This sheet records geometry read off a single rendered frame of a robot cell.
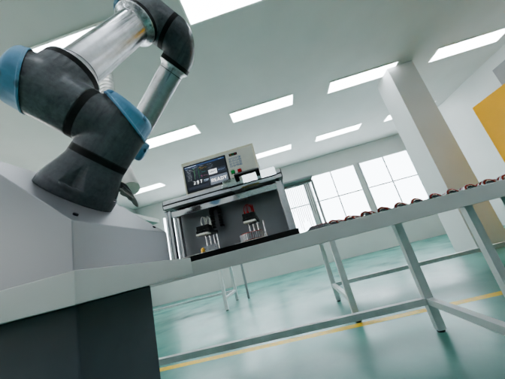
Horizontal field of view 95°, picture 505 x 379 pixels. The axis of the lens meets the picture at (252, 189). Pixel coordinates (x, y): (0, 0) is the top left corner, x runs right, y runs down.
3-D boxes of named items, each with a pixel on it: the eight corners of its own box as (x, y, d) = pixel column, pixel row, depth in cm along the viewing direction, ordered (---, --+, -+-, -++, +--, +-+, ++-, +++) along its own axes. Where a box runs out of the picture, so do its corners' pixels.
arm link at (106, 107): (125, 169, 48) (159, 115, 50) (52, 131, 43) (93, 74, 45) (130, 171, 59) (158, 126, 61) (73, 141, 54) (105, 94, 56)
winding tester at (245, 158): (261, 175, 127) (252, 142, 132) (186, 197, 130) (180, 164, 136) (267, 192, 164) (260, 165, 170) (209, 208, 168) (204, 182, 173)
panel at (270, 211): (296, 234, 128) (281, 184, 136) (185, 263, 133) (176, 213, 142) (296, 234, 129) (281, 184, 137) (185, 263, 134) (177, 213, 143)
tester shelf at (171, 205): (282, 176, 122) (280, 168, 123) (162, 210, 127) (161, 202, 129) (284, 194, 164) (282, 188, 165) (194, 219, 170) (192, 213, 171)
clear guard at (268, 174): (276, 174, 96) (273, 162, 98) (222, 190, 98) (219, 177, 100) (279, 192, 127) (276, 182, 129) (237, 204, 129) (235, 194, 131)
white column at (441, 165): (513, 244, 324) (412, 60, 414) (479, 252, 327) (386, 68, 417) (484, 244, 372) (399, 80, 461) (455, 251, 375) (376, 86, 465)
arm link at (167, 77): (210, 44, 82) (143, 159, 92) (181, 21, 78) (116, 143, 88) (210, 37, 71) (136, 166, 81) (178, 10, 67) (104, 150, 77)
